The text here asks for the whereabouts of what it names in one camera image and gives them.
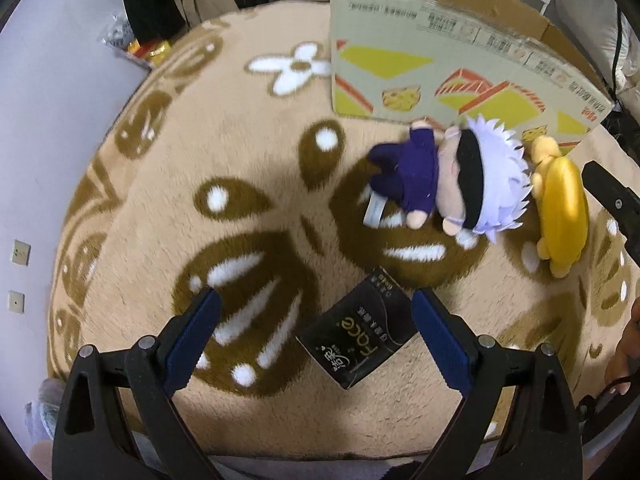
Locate yellow plush toy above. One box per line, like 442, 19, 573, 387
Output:
530, 136, 590, 278

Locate white-haired character plush doll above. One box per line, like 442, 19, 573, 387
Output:
367, 116, 533, 243

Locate person's right hand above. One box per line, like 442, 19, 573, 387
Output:
605, 298, 640, 396

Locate cream folded mattress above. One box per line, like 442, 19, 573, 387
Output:
555, 0, 639, 100

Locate black tissue pack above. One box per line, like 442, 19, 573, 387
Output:
296, 266, 416, 390

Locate open cardboard box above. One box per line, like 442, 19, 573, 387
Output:
330, 0, 613, 150

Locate beige patterned blanket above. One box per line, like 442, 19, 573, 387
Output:
48, 3, 639, 458

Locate snack bags on floor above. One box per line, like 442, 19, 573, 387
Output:
99, 13, 171, 70

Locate black hanging garment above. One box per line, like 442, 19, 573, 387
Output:
122, 0, 186, 44

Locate white wall socket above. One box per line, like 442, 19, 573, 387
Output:
10, 240, 30, 266
8, 290, 25, 314

